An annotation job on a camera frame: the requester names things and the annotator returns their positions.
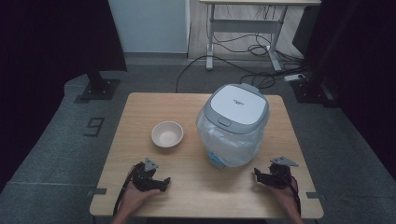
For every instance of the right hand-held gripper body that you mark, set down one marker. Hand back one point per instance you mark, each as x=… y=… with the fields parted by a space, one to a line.
x=281 y=174

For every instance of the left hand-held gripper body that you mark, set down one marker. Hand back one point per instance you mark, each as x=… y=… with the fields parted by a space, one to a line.
x=144 y=179

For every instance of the person's right hand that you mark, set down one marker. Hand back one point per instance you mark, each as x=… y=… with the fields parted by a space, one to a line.
x=281 y=194

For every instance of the person's left hand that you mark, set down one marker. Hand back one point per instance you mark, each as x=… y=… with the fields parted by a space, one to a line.
x=135 y=199

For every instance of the grey tape strip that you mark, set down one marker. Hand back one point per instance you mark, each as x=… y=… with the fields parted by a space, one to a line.
x=316 y=195
x=97 y=191

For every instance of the clear plastic bin bag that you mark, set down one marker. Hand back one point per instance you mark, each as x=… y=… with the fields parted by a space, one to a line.
x=230 y=146

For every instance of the beige paper bowl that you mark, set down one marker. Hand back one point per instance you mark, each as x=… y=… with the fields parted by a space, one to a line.
x=167 y=134

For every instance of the white grey trash bin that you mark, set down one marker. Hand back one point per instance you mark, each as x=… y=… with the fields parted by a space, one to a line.
x=236 y=107

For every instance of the black stand base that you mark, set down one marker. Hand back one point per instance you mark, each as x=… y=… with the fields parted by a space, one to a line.
x=314 y=93
x=101 y=88

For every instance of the white power strip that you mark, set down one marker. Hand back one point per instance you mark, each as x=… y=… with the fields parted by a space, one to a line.
x=294 y=77

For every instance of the black curtain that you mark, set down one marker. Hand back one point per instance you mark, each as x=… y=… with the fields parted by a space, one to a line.
x=358 y=62
x=53 y=40

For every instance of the white frame desk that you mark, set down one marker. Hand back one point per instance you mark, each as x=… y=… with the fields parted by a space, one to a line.
x=246 y=26

